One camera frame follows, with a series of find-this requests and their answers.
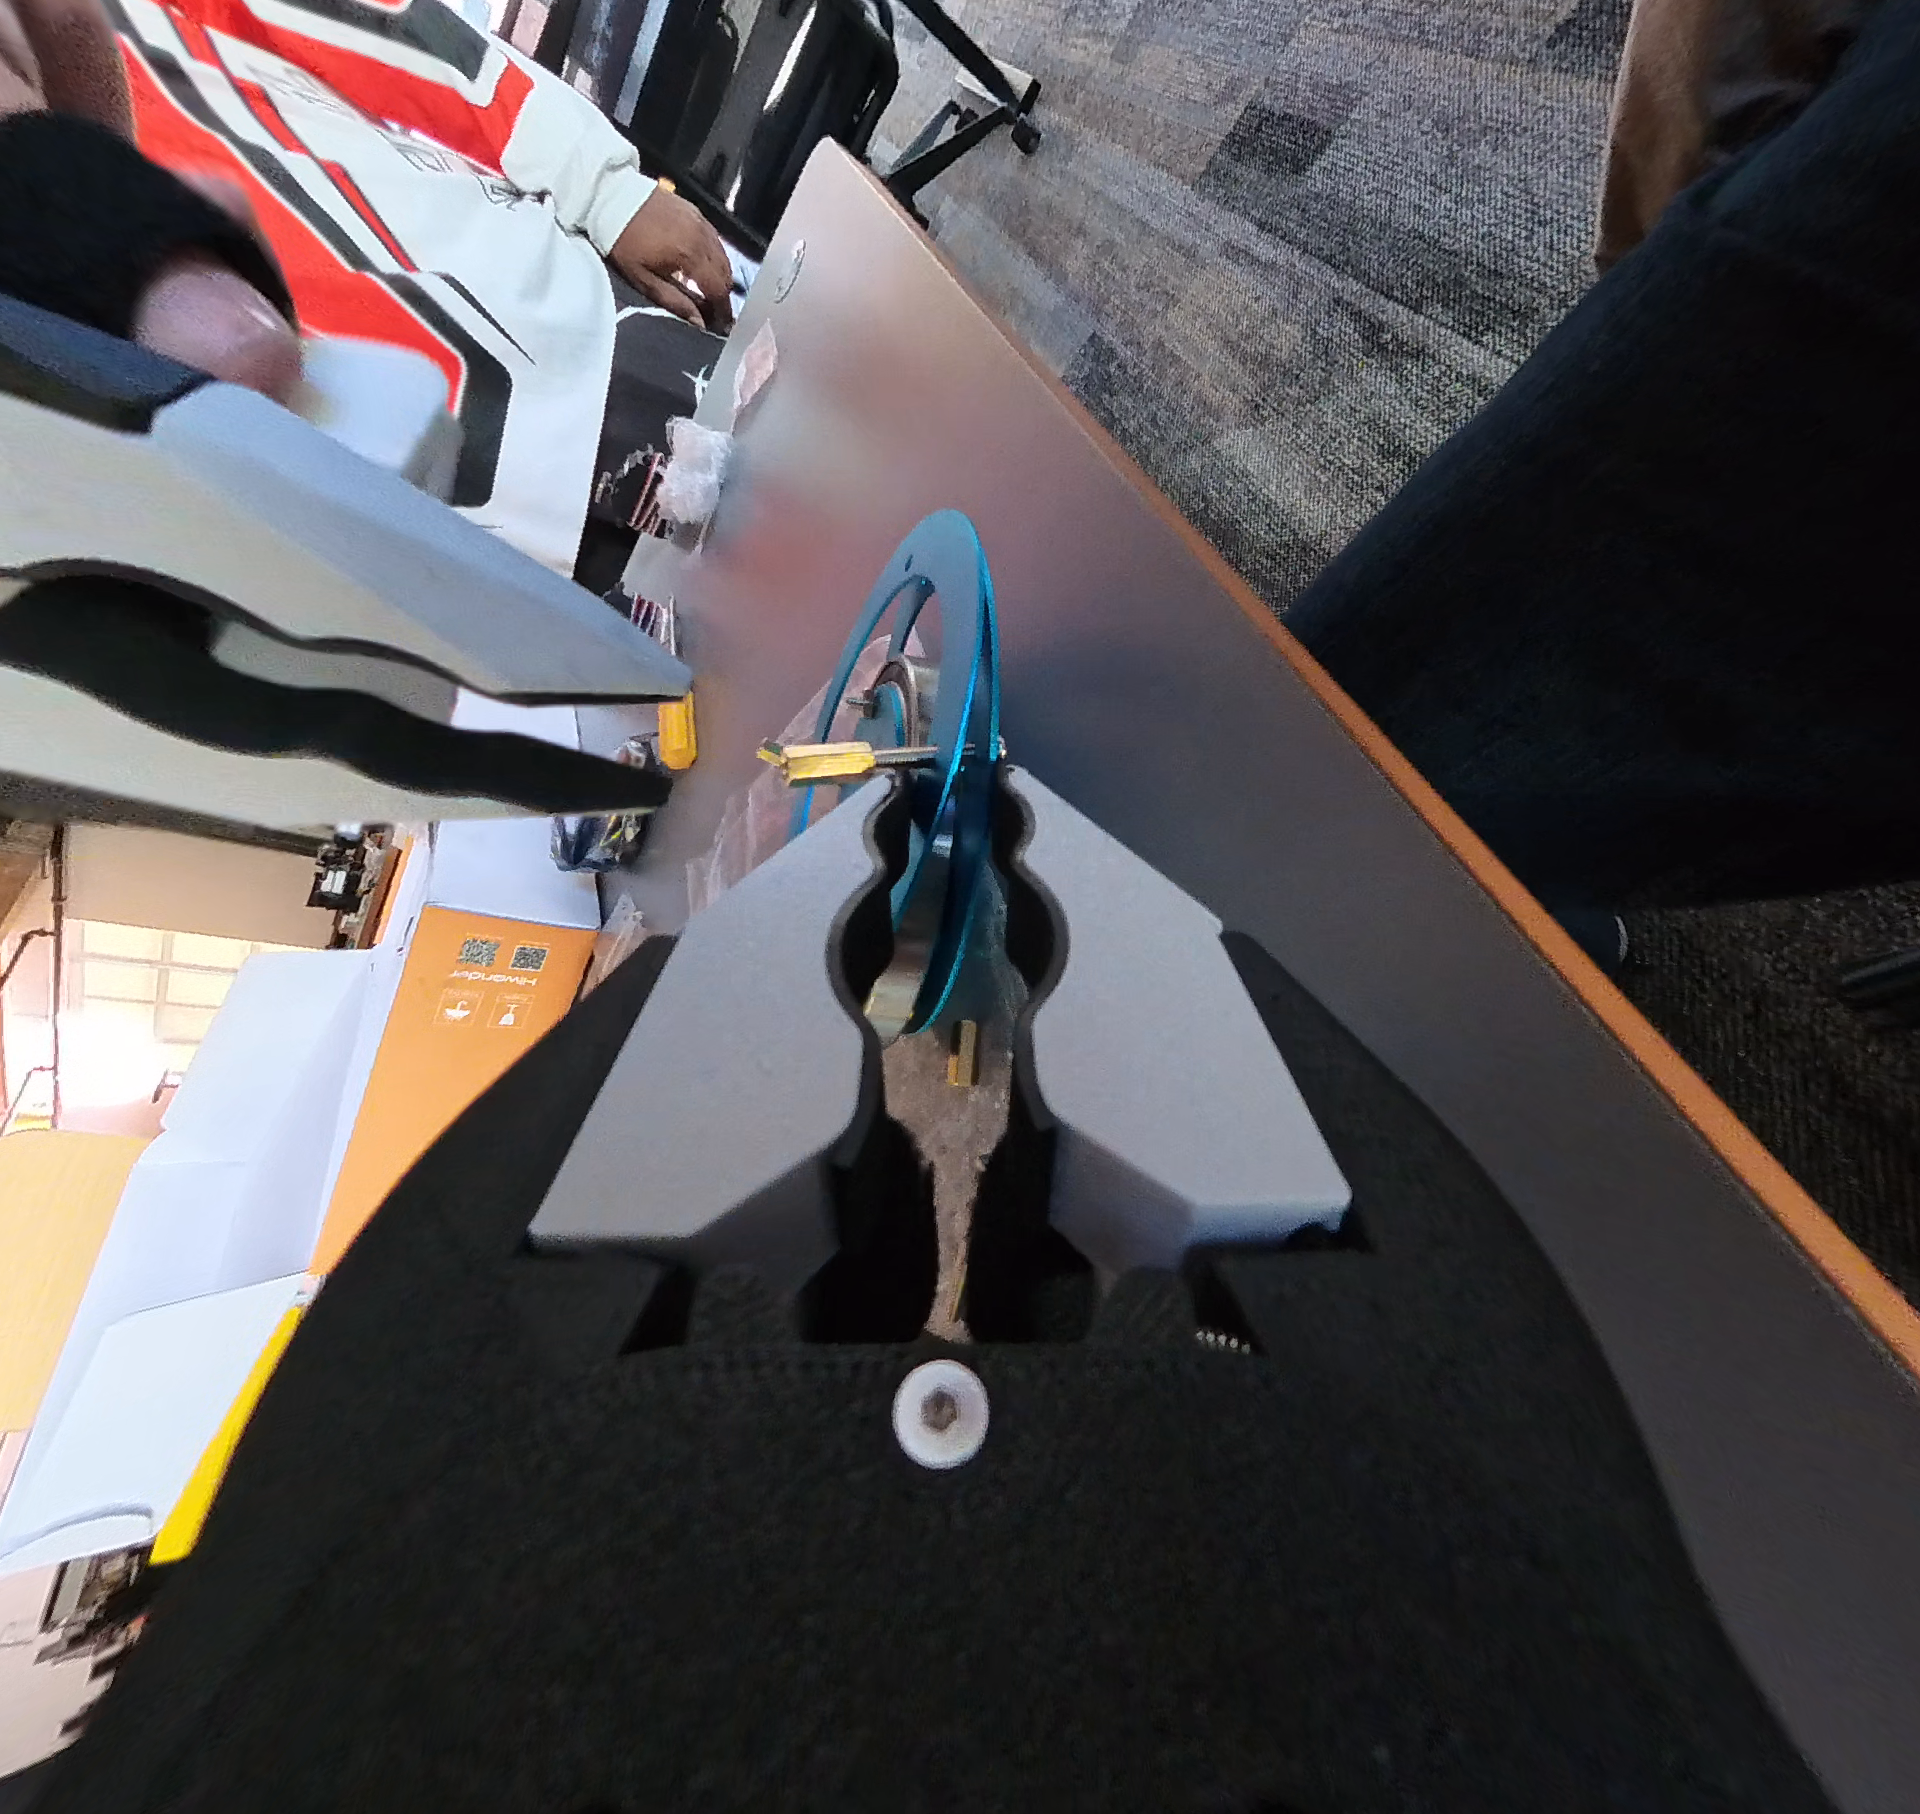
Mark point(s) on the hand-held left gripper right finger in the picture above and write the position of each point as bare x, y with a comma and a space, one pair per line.
1171, 1064

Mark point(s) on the brass standoff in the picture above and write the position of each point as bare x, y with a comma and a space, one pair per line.
962, 1052
825, 760

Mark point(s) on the small clear packet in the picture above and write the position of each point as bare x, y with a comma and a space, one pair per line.
754, 367

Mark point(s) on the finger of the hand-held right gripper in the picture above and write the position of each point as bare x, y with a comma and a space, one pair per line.
121, 748
374, 568

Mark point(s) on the blue round metal turntable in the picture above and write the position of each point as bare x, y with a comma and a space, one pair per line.
960, 735

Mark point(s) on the person's blue jeans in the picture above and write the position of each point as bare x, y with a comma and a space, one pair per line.
1651, 568

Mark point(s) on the black foil bag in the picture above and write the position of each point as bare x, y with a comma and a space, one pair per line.
601, 843

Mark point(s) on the person's right hand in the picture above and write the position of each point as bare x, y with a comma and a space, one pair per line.
210, 323

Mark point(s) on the clear plastic bag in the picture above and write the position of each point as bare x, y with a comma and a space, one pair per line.
938, 1139

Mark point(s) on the orange cardboard box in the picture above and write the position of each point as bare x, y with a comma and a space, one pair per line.
481, 988

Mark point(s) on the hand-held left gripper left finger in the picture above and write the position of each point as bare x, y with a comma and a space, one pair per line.
721, 1079

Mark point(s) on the white and tan carton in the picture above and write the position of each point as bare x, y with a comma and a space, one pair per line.
60, 1275

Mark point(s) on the yellow screwdriver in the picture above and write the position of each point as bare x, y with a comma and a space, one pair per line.
679, 730

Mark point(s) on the clear bag of white parts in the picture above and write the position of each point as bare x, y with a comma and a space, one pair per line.
699, 465

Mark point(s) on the yellow box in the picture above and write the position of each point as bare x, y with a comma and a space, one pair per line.
225, 1439

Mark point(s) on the grey desk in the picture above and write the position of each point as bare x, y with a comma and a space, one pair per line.
1201, 825

